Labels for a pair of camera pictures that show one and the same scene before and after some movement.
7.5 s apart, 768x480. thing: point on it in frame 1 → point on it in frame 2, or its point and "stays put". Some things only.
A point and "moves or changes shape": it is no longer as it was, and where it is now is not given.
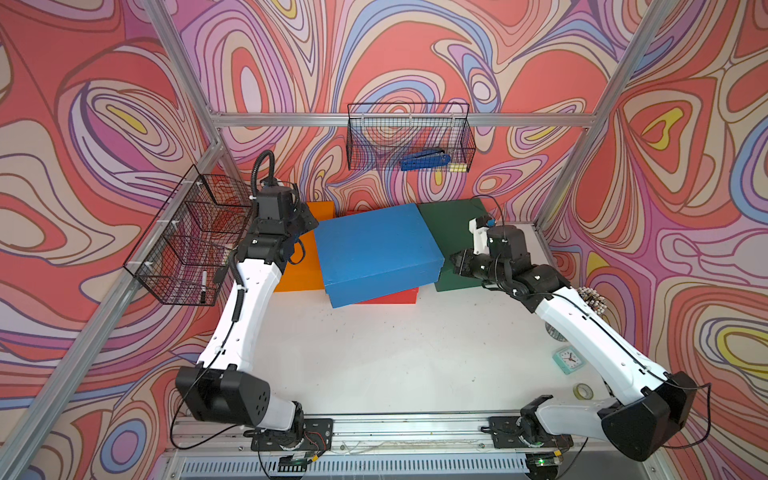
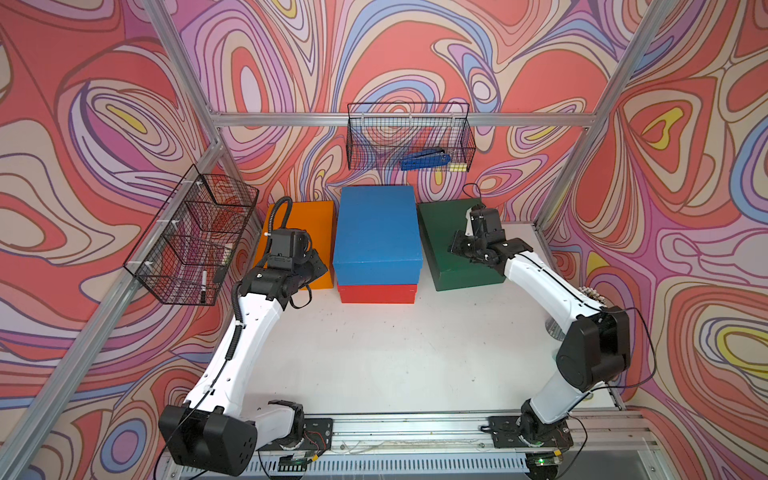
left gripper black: x=300 y=210 → x=316 y=263
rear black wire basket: x=379 y=136 stays put
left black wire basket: x=188 y=247 stays put
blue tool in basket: x=425 y=159 stays put
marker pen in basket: x=204 y=287 stays put
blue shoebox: x=378 y=255 moves or changes shape
